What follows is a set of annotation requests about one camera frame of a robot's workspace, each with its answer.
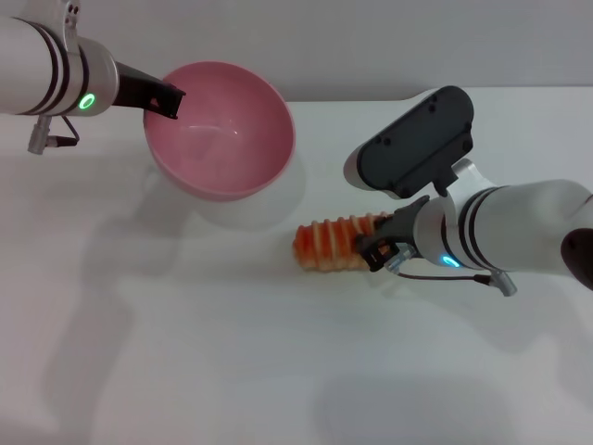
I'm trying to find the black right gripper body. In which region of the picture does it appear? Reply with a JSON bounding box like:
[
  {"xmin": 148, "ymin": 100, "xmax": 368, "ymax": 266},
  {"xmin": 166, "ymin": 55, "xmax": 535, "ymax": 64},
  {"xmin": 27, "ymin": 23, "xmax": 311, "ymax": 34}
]
[{"xmin": 377, "ymin": 195, "xmax": 430, "ymax": 251}]

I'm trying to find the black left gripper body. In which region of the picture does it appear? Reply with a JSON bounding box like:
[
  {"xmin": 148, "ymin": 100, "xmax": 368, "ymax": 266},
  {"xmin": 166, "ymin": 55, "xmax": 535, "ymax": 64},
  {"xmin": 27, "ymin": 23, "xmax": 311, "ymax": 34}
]
[{"xmin": 113, "ymin": 61, "xmax": 164, "ymax": 112}]

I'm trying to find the golden ridged bread loaf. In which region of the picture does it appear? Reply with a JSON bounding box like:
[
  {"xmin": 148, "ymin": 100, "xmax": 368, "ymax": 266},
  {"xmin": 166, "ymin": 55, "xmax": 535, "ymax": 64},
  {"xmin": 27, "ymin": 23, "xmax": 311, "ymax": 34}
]
[{"xmin": 292, "ymin": 210, "xmax": 395, "ymax": 274}]

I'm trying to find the pink plastic bowl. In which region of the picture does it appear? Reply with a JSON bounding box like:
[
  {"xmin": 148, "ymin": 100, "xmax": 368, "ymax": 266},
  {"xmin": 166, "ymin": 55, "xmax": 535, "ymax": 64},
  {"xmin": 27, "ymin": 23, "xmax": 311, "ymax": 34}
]
[{"xmin": 142, "ymin": 61, "xmax": 297, "ymax": 203}]

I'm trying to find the silver right camera bracket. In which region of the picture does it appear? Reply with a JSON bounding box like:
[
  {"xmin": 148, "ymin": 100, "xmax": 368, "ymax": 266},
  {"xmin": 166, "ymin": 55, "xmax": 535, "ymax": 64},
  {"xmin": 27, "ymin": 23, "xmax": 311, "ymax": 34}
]
[{"xmin": 435, "ymin": 159, "xmax": 497, "ymax": 201}]

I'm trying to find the silver camera bracket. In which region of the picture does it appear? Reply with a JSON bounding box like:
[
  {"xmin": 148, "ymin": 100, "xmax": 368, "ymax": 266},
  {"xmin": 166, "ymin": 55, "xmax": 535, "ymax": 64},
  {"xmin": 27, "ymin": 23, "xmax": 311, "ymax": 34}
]
[
  {"xmin": 435, "ymin": 159, "xmax": 497, "ymax": 201},
  {"xmin": 59, "ymin": 0, "xmax": 83, "ymax": 53}
]

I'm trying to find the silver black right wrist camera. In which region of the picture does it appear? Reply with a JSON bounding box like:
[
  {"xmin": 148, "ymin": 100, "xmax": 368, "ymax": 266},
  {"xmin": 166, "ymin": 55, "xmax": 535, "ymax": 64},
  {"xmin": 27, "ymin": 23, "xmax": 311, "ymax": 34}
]
[{"xmin": 343, "ymin": 85, "xmax": 475, "ymax": 200}]

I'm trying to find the silver left camera bracket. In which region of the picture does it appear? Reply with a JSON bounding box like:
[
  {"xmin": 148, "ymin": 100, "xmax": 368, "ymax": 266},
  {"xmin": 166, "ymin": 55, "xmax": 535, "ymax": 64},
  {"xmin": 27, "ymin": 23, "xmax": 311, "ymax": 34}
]
[{"xmin": 59, "ymin": 0, "xmax": 83, "ymax": 53}]

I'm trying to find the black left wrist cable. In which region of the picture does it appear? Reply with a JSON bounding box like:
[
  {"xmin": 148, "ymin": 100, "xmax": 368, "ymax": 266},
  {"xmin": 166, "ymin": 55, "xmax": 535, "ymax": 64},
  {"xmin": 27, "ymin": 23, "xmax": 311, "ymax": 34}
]
[{"xmin": 27, "ymin": 114, "xmax": 80, "ymax": 157}]

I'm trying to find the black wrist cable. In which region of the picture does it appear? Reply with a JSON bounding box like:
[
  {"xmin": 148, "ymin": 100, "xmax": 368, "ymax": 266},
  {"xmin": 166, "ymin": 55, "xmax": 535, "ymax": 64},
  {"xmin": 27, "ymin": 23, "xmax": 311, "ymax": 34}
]
[
  {"xmin": 27, "ymin": 114, "xmax": 80, "ymax": 157},
  {"xmin": 386, "ymin": 245, "xmax": 518, "ymax": 298}
]

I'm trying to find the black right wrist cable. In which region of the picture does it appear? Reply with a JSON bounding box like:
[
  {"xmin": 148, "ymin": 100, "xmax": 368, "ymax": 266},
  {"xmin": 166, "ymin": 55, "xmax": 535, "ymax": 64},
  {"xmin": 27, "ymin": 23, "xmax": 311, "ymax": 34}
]
[{"xmin": 386, "ymin": 245, "xmax": 518, "ymax": 298}]

